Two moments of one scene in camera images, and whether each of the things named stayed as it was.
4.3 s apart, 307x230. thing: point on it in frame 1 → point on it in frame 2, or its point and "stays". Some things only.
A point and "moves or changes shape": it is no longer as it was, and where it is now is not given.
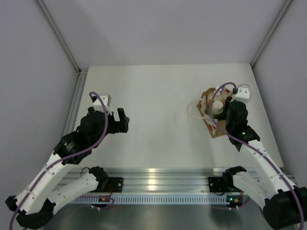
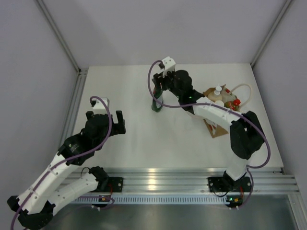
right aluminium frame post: x=287 y=3 stays
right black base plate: x=218 y=184 stays
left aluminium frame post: x=42 y=6 stays
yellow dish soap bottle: x=229 y=91 moves or changes shape
